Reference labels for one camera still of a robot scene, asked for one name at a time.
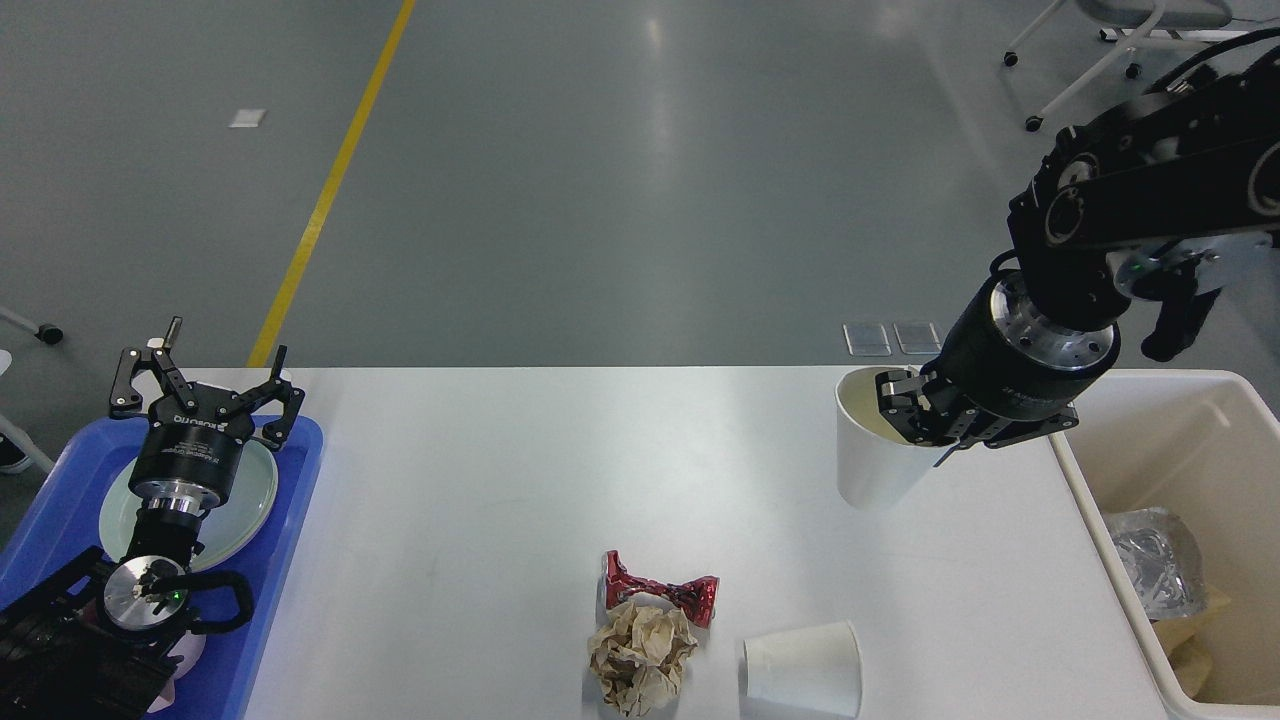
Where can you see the white plastic bin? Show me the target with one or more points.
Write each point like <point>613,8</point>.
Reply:
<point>1204,445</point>

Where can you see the white office chair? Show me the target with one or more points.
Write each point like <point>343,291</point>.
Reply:
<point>1131,27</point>

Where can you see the white table leg base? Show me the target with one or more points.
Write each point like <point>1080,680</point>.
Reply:
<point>1166,38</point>

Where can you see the white floor marker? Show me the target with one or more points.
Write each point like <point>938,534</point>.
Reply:
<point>247,118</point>

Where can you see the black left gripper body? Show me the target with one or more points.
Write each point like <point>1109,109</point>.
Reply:
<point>188,463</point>

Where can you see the left floor socket plate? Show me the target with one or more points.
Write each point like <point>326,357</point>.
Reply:
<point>867,340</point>

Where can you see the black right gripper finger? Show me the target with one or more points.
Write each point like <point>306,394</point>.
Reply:
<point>998,432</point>
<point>926,409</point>

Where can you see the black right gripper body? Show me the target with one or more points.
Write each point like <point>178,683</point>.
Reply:
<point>1005,357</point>

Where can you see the floor socket plate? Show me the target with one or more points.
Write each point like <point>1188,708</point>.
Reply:
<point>917,338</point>
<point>867,340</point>

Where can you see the blue plastic tray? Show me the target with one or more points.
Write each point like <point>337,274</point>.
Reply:
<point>64,520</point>

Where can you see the chair leg with caster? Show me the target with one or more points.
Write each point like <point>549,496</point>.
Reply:
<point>46,333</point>

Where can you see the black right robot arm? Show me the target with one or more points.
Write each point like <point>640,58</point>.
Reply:
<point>1163,199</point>

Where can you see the right floor socket plate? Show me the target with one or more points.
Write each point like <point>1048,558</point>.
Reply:
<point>917,338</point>

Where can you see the red foil candy wrapper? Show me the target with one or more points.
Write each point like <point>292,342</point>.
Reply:
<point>695,599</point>

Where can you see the aluminium foil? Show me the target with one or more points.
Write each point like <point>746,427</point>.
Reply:
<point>1162,559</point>

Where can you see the white paper cup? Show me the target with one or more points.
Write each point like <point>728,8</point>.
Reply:
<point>876,467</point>
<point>816,667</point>

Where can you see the brown paper ball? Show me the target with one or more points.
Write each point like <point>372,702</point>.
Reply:
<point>638,657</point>

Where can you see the brown paper bag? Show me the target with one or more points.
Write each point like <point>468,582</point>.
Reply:
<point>1180,639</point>

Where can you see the mint green plate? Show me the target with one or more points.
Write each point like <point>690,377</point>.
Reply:
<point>118,511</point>

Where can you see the pink mug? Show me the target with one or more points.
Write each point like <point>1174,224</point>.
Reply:
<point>186,653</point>

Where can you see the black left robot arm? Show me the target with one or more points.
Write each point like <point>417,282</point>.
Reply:
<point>95,638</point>

